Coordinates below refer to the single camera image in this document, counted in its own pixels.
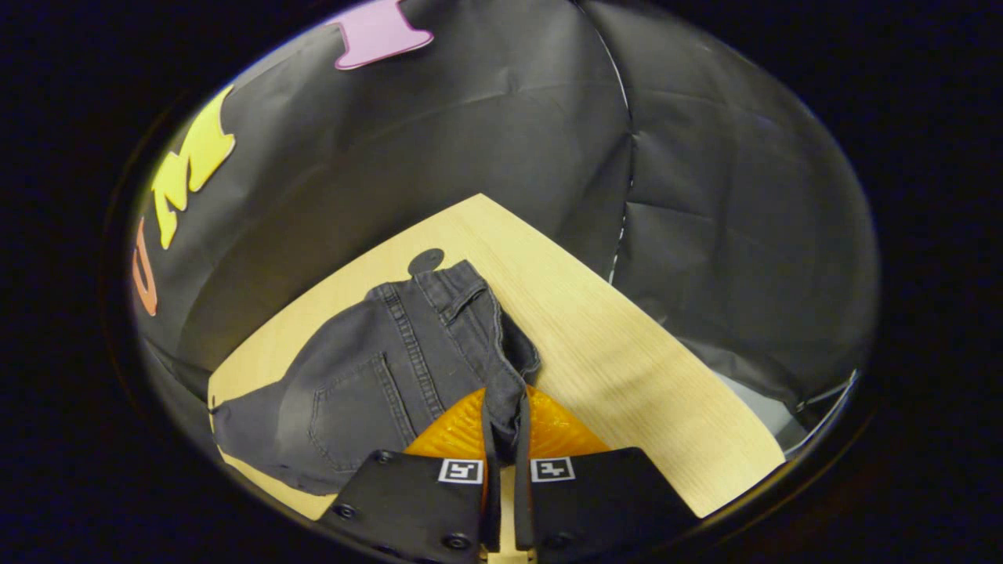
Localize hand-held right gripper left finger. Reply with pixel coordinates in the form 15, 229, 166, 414
329, 386, 504, 563

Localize black backdrop cloth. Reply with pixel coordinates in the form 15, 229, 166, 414
129, 0, 880, 439

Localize dark grey jeans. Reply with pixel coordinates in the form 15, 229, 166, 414
210, 258, 543, 496

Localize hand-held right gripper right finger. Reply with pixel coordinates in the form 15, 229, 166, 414
513, 384, 700, 563

